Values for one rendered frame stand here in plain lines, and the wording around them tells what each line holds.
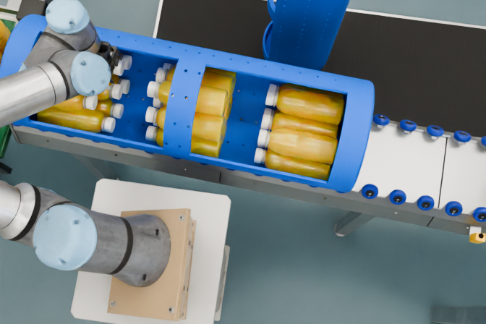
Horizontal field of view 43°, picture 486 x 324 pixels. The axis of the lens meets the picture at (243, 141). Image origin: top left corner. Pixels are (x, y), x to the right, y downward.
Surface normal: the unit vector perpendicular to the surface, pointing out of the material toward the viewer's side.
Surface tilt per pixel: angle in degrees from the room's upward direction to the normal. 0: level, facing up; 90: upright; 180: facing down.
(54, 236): 33
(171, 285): 41
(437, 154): 0
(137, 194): 0
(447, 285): 0
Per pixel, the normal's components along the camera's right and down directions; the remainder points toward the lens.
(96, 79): 0.71, 0.18
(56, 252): -0.54, -0.23
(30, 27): 0.11, -0.66
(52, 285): 0.01, -0.25
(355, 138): -0.06, 0.08
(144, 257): 0.47, 0.14
